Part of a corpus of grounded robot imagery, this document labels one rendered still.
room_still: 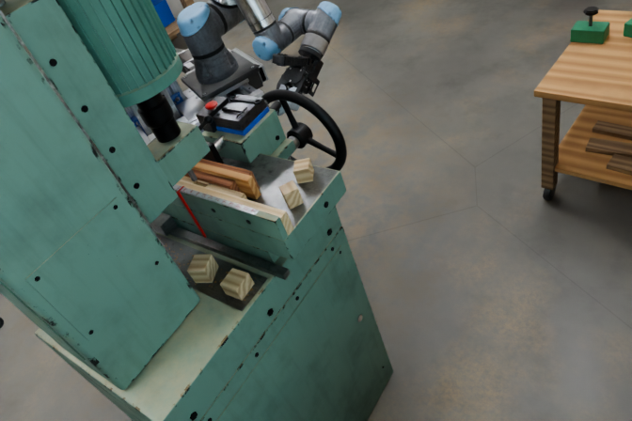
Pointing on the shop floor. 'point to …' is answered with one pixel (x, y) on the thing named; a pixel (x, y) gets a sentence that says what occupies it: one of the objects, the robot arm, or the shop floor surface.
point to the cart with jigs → (607, 29)
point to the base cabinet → (308, 353)
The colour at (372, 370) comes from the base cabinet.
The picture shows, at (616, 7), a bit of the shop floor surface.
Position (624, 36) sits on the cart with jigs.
